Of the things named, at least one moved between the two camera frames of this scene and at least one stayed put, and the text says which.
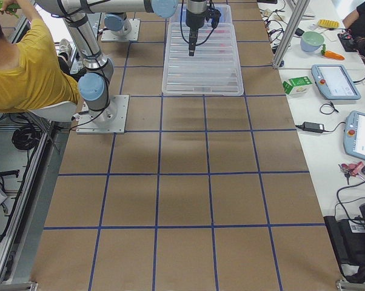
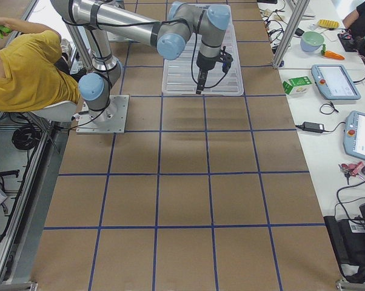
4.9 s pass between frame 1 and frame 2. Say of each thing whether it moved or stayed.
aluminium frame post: stayed
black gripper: moved
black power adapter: stayed
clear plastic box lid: stayed
